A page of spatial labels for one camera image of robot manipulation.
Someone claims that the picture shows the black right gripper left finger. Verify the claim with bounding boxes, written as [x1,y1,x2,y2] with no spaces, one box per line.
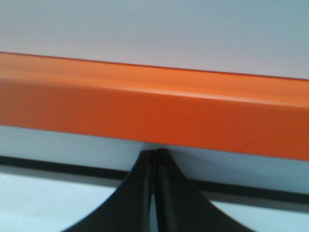
[65,150,153,232]

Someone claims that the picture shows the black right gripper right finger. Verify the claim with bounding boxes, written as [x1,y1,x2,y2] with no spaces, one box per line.
[155,149,250,232]

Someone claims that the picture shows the orange sash handle bar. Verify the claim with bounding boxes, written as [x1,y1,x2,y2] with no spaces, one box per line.
[0,53,309,160]

